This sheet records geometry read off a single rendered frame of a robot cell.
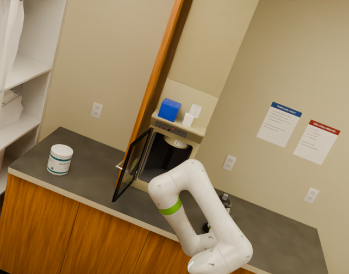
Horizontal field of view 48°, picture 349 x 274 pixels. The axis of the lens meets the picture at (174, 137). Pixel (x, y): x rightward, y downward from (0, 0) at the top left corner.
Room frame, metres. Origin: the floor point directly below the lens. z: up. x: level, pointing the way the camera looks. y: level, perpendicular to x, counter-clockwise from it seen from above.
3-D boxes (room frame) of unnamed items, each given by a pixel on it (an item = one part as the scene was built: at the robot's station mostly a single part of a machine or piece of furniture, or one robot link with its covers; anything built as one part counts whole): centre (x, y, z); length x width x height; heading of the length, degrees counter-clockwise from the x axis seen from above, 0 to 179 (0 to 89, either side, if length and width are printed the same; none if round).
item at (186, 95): (2.31, 0.00, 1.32); 0.32 x 0.25 x 0.77; 88
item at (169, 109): (2.13, 0.08, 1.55); 0.10 x 0.10 x 0.09; 88
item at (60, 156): (2.07, 0.61, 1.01); 0.13 x 0.13 x 0.15
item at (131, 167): (2.02, 0.18, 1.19); 0.30 x 0.01 x 0.40; 170
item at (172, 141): (2.28, -0.02, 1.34); 0.18 x 0.18 x 0.05
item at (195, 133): (2.12, 0.00, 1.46); 0.32 x 0.12 x 0.10; 88
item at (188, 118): (2.12, -0.04, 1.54); 0.05 x 0.05 x 0.06; 5
